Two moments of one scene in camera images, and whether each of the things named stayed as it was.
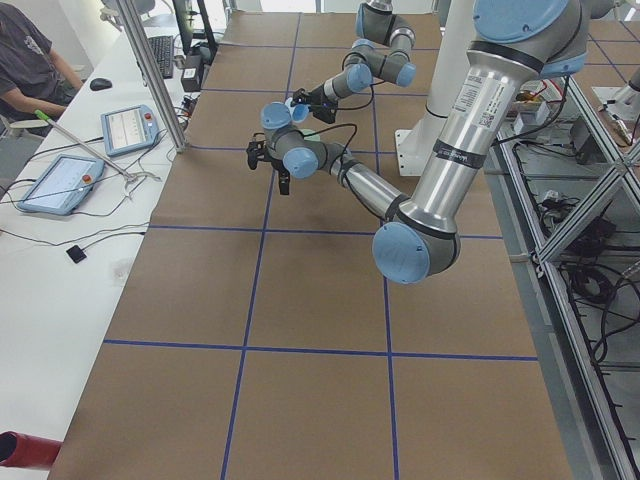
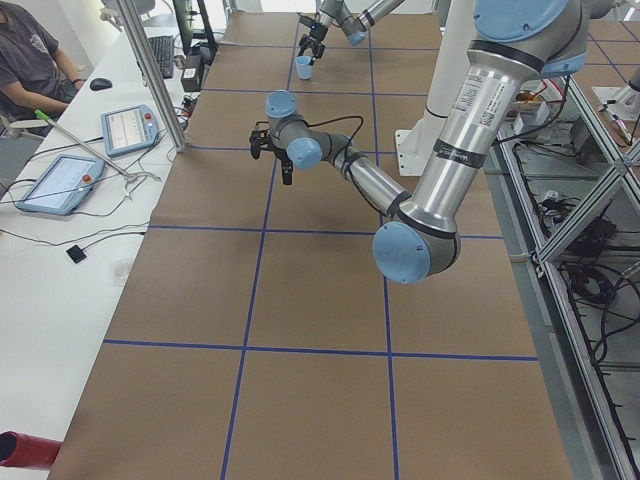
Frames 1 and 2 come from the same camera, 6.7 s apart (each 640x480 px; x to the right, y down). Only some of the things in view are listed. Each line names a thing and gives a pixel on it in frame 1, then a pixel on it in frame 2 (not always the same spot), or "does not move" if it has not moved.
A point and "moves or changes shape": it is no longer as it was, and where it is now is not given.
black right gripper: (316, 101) to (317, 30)
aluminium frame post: (153, 74) does not move
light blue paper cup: (300, 112) moves or changes shape
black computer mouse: (100, 84) does not move
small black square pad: (76, 254) does not move
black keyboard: (163, 47) does not move
